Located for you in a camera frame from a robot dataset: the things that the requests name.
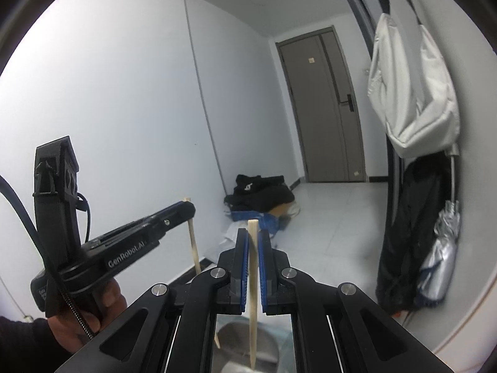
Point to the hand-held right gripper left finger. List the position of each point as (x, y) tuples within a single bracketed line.
[(244, 268)]

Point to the small grey plastic bag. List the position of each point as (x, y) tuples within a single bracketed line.
[(232, 235)]

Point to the white fabric bag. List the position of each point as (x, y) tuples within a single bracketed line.
[(411, 97)]

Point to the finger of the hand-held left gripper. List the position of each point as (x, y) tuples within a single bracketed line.
[(171, 215)]

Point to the grey utensil holder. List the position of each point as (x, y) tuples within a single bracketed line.
[(237, 338)]

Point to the person's left forearm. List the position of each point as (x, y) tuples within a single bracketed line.
[(23, 347)]

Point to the black door frame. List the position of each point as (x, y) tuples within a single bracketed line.
[(391, 171)]

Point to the black clothes pile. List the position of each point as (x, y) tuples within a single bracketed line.
[(260, 194)]

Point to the black backpack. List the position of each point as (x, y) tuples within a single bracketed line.
[(407, 221)]

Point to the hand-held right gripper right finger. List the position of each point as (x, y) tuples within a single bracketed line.
[(263, 276)]

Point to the wooden chopstick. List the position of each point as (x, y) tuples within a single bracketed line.
[(193, 241), (253, 287)]

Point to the large grey plastic bag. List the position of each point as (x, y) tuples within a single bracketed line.
[(213, 256)]

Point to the grey-brown door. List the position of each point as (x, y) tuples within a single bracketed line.
[(318, 116)]

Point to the blue cardboard box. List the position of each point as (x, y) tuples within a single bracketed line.
[(252, 218)]

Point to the silver folded umbrella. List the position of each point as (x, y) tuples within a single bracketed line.
[(440, 248)]

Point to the person's left hand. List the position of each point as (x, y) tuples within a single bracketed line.
[(110, 297)]

